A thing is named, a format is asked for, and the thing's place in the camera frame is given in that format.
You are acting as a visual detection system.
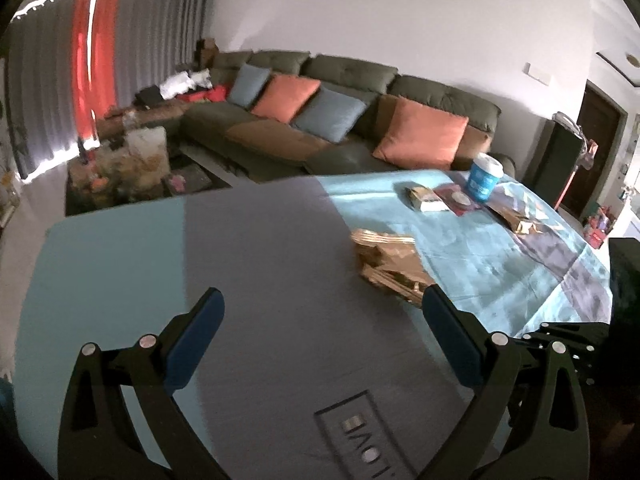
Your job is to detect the black clothes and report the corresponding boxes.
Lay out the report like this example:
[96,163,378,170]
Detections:
[134,85,164,107]

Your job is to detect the brown cardboard boxes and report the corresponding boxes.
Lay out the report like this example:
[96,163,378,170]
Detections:
[193,37,220,69]

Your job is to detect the green sectional sofa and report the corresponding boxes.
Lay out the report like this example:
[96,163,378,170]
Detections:
[97,48,516,184]

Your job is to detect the white printed paper bag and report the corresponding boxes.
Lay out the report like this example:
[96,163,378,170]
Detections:
[124,126,169,181]

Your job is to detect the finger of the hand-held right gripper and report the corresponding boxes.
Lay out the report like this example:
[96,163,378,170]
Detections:
[511,321,613,387]

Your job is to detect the dark coffee table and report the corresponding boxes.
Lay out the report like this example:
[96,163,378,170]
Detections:
[64,142,234,217]

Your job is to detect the grey and orange curtain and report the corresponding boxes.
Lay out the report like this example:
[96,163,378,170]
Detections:
[5,0,97,184]
[90,0,217,152]

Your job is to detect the white wall plate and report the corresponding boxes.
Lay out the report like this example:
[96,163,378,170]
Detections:
[523,62,552,86]

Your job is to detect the large orange cushion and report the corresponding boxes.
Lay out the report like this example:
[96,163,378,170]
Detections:
[372,95,470,171]

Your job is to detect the dark red flat packet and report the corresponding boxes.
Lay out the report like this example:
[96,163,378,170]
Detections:
[433,182,484,218]

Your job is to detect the brown crumpled packet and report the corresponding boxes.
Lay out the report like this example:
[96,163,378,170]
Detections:
[487,194,547,235]

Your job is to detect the blue paper cup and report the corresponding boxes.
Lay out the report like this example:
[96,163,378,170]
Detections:
[464,152,504,205]

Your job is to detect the printed blue grey blanket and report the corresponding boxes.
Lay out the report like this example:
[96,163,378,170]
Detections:
[12,169,615,480]

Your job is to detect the red clothes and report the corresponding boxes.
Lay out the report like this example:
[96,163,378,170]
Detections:
[187,84,229,105]

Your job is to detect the large blue cushion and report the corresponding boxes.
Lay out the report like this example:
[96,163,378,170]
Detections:
[291,85,369,144]

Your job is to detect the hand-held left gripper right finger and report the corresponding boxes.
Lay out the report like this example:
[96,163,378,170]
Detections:
[421,284,591,480]

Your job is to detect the white clothes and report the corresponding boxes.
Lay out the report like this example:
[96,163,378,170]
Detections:
[158,68,214,100]

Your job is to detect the brown paper bag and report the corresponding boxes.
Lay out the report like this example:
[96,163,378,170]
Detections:
[349,228,437,307]

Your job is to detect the slim orange cushion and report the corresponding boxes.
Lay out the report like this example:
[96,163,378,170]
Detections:
[250,73,322,125]

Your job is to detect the dark brown door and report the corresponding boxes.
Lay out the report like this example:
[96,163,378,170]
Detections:
[562,79,629,219]

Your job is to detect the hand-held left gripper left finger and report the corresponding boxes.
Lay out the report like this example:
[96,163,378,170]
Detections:
[57,287,226,480]

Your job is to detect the small blue cushion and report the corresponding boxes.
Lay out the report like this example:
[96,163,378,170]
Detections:
[227,63,272,110]

